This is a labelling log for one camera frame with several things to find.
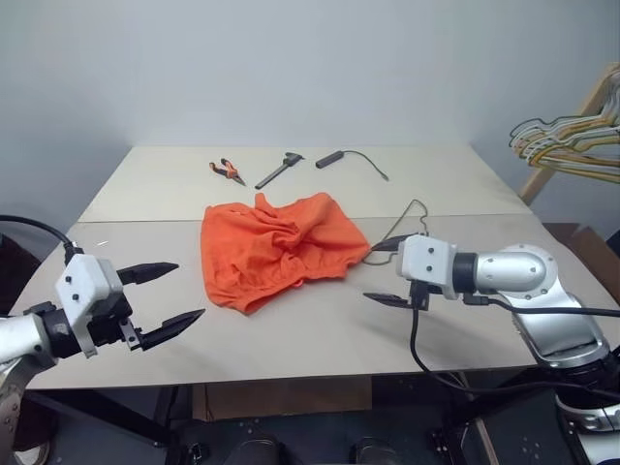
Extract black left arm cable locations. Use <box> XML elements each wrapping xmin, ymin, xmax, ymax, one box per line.
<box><xmin>0</xmin><ymin>215</ymin><xmax>86</xmax><ymax>265</ymax></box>

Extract black table frame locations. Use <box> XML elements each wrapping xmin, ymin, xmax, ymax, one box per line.
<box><xmin>26</xmin><ymin>385</ymin><xmax>195</xmax><ymax>465</ymax></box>

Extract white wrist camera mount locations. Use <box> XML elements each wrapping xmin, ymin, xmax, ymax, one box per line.
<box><xmin>396</xmin><ymin>234</ymin><xmax>459</xmax><ymax>300</ymax></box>
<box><xmin>54</xmin><ymin>255</ymin><xmax>125</xmax><ymax>358</ymax></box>

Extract green pole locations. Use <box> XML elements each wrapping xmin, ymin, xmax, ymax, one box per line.
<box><xmin>361</xmin><ymin>198</ymin><xmax>433</xmax><ymax>267</ymax></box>

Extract dark rounded shape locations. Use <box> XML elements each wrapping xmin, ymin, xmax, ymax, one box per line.
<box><xmin>235</xmin><ymin>437</ymin><xmax>283</xmax><ymax>465</ymax></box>
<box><xmin>352</xmin><ymin>437</ymin><xmax>399</xmax><ymax>465</ymax></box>

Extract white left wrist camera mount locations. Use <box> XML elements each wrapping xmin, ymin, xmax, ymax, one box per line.
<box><xmin>54</xmin><ymin>255</ymin><xmax>125</xmax><ymax>358</ymax></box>

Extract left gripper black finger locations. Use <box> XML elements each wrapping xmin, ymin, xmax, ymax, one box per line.
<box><xmin>139</xmin><ymin>308</ymin><xmax>207</xmax><ymax>352</ymax></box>
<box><xmin>117</xmin><ymin>262</ymin><xmax>181</xmax><ymax>287</ymax></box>

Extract black right arm plug cable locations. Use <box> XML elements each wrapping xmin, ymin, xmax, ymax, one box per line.
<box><xmin>462</xmin><ymin>293</ymin><xmax>620</xmax><ymax>324</ymax></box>

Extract black long hand tool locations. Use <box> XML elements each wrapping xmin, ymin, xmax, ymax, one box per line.
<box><xmin>254</xmin><ymin>151</ymin><xmax>306</xmax><ymax>190</ymax></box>

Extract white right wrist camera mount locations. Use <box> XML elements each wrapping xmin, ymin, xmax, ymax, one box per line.
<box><xmin>396</xmin><ymin>234</ymin><xmax>459</xmax><ymax>300</ymax></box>

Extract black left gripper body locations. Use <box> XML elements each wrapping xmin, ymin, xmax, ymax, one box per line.
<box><xmin>86</xmin><ymin>285</ymin><xmax>147</xmax><ymax>353</ymax></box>

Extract black equipment case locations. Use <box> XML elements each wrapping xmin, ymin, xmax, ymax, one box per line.
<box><xmin>448</xmin><ymin>387</ymin><xmax>580</xmax><ymax>465</ymax></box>

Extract black cylinder with cable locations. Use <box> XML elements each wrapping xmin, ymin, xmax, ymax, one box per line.
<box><xmin>315</xmin><ymin>149</ymin><xmax>390</xmax><ymax>183</ymax></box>

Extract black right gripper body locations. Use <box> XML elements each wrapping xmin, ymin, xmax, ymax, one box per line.
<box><xmin>407</xmin><ymin>279</ymin><xmax>433</xmax><ymax>312</ymax></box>

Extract orange handled pliers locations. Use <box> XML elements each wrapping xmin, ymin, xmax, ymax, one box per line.
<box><xmin>208</xmin><ymin>158</ymin><xmax>247</xmax><ymax>188</ymax></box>

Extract clothes hangers on rack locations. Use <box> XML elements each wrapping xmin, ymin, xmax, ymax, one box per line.
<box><xmin>517</xmin><ymin>62</ymin><xmax>620</xmax><ymax>204</ymax></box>

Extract silver robot torso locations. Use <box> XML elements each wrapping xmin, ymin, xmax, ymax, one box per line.
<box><xmin>554</xmin><ymin>377</ymin><xmax>620</xmax><ymax>465</ymax></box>

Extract orange shorts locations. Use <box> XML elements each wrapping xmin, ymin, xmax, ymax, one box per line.
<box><xmin>200</xmin><ymin>191</ymin><xmax>372</xmax><ymax>317</ymax></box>

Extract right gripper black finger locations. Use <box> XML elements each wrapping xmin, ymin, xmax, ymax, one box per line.
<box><xmin>362</xmin><ymin>292</ymin><xmax>413</xmax><ymax>310</ymax></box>
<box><xmin>369</xmin><ymin>234</ymin><xmax>406</xmax><ymax>253</ymax></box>

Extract black looping right wrist cable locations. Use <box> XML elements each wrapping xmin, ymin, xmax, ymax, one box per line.
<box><xmin>409</xmin><ymin>290</ymin><xmax>597</xmax><ymax>393</ymax></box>

